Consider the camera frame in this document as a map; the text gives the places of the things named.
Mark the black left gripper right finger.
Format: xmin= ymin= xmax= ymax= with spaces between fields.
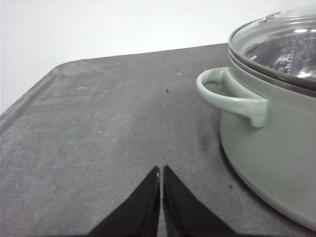
xmin=163 ymin=165 xmax=240 ymax=237

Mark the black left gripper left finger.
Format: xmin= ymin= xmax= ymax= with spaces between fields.
xmin=86 ymin=166 xmax=160 ymax=237

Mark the glass steamer lid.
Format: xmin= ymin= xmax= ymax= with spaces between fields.
xmin=229 ymin=5 xmax=316 ymax=92

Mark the green electric steamer pot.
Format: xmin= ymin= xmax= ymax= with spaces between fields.
xmin=197 ymin=53 xmax=316 ymax=231

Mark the gray table mat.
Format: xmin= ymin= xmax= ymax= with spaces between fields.
xmin=0 ymin=43 xmax=316 ymax=237

